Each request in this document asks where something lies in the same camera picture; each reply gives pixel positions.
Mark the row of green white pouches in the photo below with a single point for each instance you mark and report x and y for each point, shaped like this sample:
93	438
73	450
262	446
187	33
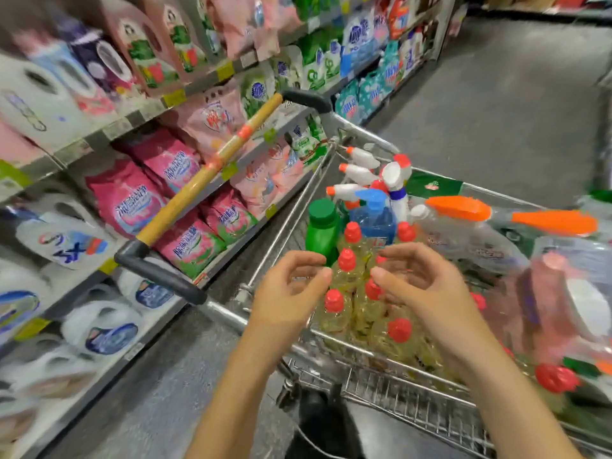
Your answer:
306	71

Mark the distant store shelving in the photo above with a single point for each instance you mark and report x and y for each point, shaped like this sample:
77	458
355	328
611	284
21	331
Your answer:
545	4

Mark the green capped cleaner bottle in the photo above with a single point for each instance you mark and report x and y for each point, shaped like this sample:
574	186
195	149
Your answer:
323	234

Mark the row of teal blue pouches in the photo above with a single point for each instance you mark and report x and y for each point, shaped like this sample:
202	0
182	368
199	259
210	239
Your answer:
373	71

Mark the person's left forearm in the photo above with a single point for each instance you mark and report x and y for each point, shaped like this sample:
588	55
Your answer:
234	406

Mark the store shelving with refill pouches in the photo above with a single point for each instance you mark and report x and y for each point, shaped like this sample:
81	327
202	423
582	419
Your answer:
67	148

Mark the person's right hand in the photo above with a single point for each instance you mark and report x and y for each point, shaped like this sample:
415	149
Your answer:
435	301

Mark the cluster of yellow red-capped bottles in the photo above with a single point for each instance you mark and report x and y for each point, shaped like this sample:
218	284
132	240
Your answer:
368	320

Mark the stack of white blue pouches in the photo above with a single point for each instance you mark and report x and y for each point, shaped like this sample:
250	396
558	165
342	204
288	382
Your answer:
57	243

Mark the stack of pink detergent pouches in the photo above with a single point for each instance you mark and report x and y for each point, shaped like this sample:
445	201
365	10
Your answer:
129	201

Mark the person's black trousers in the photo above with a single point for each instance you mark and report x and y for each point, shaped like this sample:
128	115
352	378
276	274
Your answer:
330	425

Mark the white red-tipped spray bottle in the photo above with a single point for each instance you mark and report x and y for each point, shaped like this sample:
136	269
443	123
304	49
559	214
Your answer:
394	177

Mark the person's left hand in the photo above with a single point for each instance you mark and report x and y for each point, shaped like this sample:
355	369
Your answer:
287	310

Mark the clear-wrapped orange-trigger spray pack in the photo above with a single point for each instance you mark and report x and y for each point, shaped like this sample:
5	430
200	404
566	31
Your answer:
478	239

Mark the grey shopping cart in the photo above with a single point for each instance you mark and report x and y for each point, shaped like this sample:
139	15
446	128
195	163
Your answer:
201	177

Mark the blue pump cleaner bottle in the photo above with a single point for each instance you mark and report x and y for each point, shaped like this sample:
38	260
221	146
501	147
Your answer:
373	224

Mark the person's right forearm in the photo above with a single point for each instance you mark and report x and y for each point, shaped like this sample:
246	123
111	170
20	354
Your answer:
512	406

